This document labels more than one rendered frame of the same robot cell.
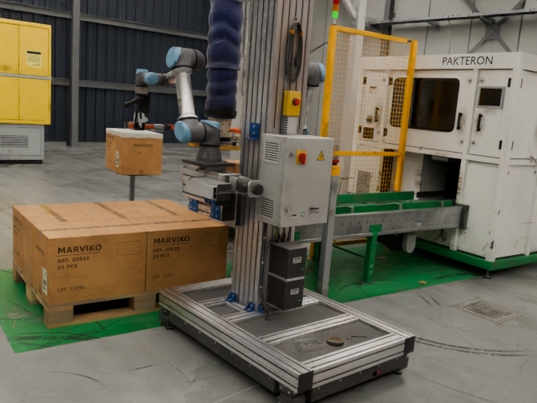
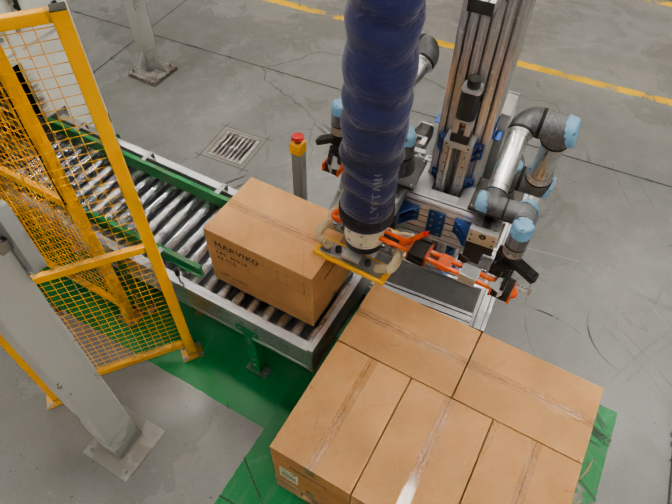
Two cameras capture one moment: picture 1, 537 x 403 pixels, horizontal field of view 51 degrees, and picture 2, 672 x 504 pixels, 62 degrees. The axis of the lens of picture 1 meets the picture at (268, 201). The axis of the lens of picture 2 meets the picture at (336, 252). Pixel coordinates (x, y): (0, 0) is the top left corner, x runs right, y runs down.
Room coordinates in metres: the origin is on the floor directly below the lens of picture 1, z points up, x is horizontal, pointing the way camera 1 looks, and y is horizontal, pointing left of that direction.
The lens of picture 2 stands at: (4.70, 1.69, 2.94)
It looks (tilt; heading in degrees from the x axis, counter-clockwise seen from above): 52 degrees down; 244
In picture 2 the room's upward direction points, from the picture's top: 1 degrees clockwise
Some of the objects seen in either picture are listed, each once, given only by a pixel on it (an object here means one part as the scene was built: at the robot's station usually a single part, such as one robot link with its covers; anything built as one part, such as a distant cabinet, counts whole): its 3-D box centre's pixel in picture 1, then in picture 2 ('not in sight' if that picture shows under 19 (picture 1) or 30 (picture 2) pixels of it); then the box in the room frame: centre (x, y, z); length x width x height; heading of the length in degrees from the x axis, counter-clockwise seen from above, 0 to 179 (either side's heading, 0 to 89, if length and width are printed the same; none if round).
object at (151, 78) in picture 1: (152, 78); (521, 214); (3.53, 0.78, 1.49); 0.11 x 0.11 x 0.08; 40
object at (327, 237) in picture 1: (327, 234); (301, 206); (3.91, -0.44, 0.50); 0.07 x 0.07 x 1.00; 36
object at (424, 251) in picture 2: not in sight; (419, 251); (3.79, 0.58, 1.19); 0.10 x 0.08 x 0.06; 35
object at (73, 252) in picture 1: (118, 242); (436, 432); (3.83, 1.04, 0.34); 1.20 x 1.00 x 0.40; 126
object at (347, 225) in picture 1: (369, 224); (203, 188); (4.39, -0.82, 0.50); 2.31 x 0.05 x 0.19; 126
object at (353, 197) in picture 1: (352, 197); (83, 218); (5.08, -0.76, 0.60); 1.60 x 0.10 x 0.09; 126
